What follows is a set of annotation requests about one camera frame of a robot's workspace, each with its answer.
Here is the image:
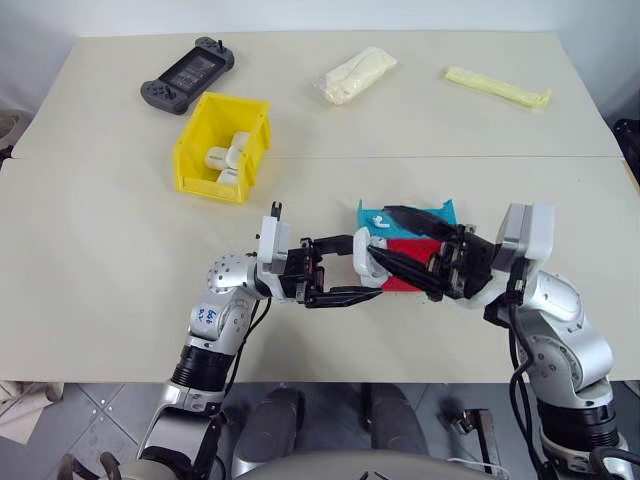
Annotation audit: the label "clear bag of cream items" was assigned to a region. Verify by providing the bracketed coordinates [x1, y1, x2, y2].
[311, 45, 401, 108]

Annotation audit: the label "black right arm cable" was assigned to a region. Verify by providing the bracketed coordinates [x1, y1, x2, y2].
[482, 259, 547, 480]

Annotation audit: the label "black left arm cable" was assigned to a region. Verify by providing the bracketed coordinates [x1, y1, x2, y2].
[194, 296, 274, 471]

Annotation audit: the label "long pale yellow packet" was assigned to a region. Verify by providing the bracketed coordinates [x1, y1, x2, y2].
[443, 65, 554, 113]

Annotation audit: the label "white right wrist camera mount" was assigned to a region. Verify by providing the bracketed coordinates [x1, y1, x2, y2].
[492, 201, 557, 274]

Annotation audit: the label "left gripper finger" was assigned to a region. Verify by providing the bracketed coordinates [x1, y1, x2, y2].
[312, 233, 358, 258]
[304, 285, 387, 309]

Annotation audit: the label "beige cloth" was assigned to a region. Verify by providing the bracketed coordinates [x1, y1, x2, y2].
[0, 379, 65, 447]

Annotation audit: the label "dark rounded shape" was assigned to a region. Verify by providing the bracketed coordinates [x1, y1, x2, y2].
[368, 382, 434, 459]

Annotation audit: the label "blue plastic tray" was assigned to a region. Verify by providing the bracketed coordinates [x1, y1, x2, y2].
[355, 198, 460, 243]

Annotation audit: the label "yellow plastic bin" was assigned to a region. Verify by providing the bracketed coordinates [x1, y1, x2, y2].
[171, 92, 274, 207]

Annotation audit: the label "grey round object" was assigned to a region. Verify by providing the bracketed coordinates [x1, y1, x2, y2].
[0, 107, 32, 162]

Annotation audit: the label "dark clawed object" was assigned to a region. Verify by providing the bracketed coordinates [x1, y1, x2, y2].
[58, 451, 124, 480]

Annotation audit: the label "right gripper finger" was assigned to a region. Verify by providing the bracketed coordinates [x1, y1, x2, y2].
[366, 241, 437, 301]
[383, 204, 459, 241]

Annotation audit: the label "metal stand frame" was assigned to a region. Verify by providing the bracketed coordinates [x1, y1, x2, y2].
[447, 408, 503, 475]

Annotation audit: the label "red plastic tray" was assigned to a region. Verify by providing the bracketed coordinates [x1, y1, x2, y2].
[380, 237, 444, 295]

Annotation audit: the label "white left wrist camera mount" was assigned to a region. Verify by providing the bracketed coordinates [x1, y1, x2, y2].
[255, 199, 294, 276]

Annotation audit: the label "grey robot torso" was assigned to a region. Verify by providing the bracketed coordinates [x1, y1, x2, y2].
[117, 449, 504, 480]

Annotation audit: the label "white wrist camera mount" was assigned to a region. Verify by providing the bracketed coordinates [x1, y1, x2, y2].
[255, 199, 294, 276]
[492, 201, 557, 274]

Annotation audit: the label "white items in bin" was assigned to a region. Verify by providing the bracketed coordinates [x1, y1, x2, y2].
[203, 146, 230, 171]

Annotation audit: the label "black equipment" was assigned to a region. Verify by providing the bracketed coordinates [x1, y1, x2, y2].
[612, 117, 640, 189]

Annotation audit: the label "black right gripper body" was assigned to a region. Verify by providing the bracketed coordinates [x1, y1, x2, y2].
[424, 222, 497, 304]

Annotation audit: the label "grey handheld game controller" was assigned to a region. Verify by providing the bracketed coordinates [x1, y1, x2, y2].
[139, 35, 238, 113]

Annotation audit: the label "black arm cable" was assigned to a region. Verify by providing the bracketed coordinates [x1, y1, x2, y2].
[194, 296, 274, 471]
[482, 259, 547, 480]

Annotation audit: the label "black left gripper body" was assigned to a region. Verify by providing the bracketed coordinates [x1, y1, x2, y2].
[278, 237, 327, 307]

